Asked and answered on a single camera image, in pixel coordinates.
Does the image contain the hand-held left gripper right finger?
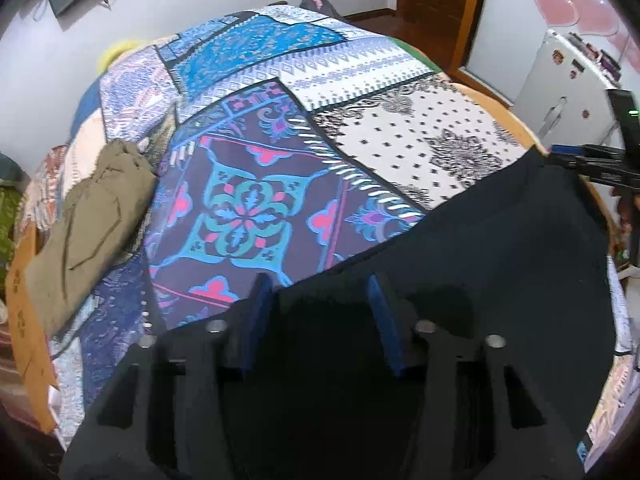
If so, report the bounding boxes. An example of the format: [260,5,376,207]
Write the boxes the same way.
[366,274,586,480]

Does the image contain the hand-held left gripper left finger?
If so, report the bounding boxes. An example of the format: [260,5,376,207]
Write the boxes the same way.
[60,273,281,480]

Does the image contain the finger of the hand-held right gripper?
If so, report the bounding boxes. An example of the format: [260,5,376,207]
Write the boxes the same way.
[555,157,640,189]
[547,143,640,164]

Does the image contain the black pants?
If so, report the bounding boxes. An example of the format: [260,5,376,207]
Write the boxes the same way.
[165,147,618,480]

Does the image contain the olive green pants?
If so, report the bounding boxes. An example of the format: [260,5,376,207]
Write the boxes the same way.
[24,139,160,337]

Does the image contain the white refrigerator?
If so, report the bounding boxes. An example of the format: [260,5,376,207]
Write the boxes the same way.
[512,29,626,148]

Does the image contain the white wardrobe door pink hearts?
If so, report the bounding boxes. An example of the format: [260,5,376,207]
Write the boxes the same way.
[461,0,640,107]

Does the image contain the patchwork printed blanket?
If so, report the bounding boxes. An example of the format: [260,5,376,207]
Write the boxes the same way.
[50,4,636,461]

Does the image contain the wooden folding table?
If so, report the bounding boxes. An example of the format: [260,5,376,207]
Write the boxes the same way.
[5,220,58,433]

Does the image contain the orange striped blanket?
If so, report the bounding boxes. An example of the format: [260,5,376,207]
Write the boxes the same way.
[15,110,108,241]

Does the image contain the yellow foam tube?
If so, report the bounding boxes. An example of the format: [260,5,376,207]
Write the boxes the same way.
[97,37,151,73]

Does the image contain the grey bag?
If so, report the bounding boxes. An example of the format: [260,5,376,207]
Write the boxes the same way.
[300,0,344,19]

